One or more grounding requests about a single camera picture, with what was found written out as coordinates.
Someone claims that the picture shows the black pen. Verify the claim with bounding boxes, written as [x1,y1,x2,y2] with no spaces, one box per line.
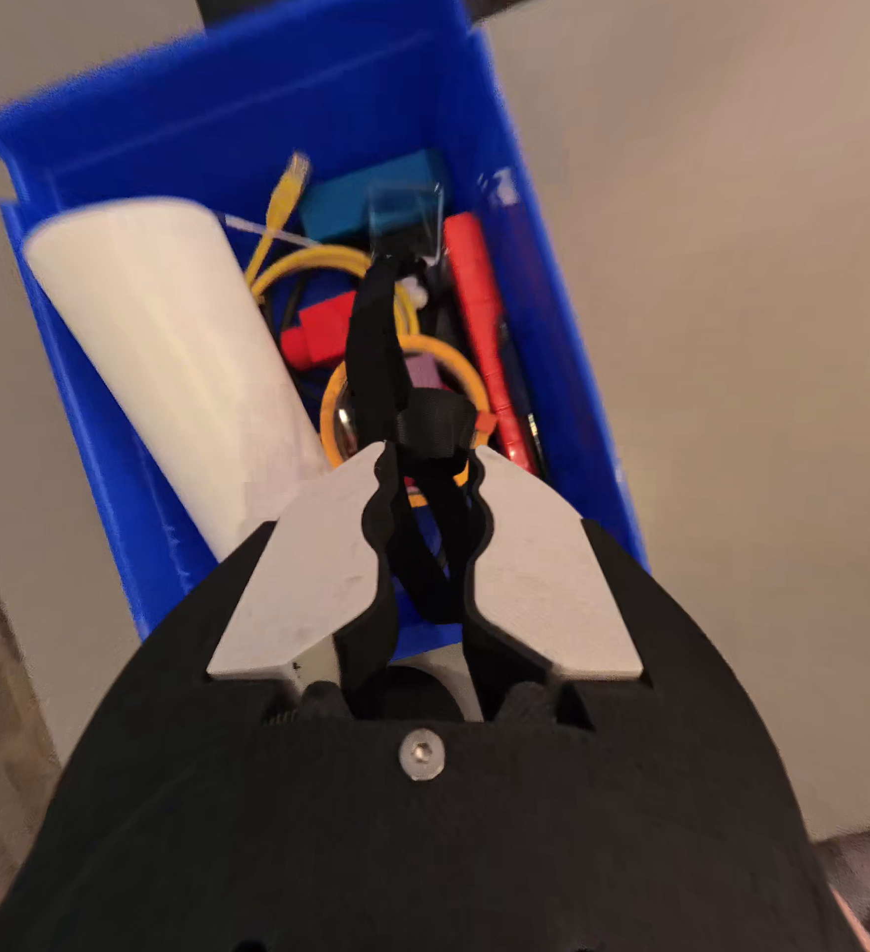
[498,320,549,478]

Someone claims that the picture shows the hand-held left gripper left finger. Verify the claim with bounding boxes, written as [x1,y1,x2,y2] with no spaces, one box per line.
[206,439,405,696]

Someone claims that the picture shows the white paper roll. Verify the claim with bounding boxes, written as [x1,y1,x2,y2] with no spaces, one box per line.
[22,197,332,562]

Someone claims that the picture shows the grey desk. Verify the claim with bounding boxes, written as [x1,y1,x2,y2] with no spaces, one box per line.
[0,0,870,845]

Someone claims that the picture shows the blue plastic bin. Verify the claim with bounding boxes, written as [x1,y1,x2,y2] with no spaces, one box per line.
[0,0,653,663]

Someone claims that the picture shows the yellow network cable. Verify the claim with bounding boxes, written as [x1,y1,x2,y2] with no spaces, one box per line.
[245,152,423,351]

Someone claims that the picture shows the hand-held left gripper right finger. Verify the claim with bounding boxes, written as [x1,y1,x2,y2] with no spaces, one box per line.
[459,444,646,718]

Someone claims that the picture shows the white cable tie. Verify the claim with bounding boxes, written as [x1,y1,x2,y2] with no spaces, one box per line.
[218,212,324,248]

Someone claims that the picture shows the red plastic bar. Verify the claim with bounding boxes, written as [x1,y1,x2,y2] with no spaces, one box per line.
[442,212,538,471]

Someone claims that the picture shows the red toy block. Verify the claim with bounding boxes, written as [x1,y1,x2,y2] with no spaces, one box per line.
[280,290,359,370]

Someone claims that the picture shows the teal small box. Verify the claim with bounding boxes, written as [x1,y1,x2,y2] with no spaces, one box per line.
[297,149,451,242]

